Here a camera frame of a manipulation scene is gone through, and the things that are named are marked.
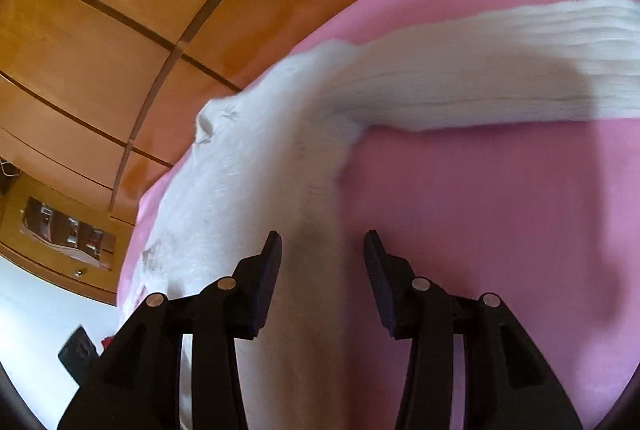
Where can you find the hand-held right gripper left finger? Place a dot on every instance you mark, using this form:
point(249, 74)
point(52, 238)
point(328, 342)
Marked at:
point(265, 290)

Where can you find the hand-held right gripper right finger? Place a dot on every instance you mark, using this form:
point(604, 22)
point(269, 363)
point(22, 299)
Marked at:
point(381, 290)

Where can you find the white knit sweater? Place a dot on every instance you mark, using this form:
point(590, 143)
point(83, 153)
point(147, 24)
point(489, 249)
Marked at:
point(280, 150)

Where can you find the wooden cabinet with open niche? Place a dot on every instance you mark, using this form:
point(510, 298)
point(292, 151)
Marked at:
point(30, 255)

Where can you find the pink bed sheet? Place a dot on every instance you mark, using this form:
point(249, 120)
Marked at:
point(475, 210)

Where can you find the wooden wardrobe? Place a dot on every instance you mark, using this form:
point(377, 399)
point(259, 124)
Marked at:
point(100, 10)

